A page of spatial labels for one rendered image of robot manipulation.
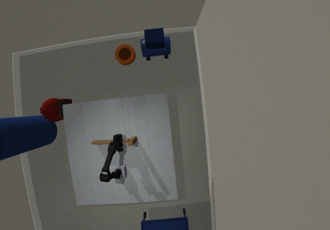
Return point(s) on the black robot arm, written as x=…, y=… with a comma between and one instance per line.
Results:
x=111, y=151

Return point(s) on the brown wooden rail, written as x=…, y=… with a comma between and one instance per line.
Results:
x=108, y=141

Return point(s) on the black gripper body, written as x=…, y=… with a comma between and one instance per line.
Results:
x=120, y=147

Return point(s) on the brown wooden post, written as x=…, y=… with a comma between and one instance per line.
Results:
x=132, y=141

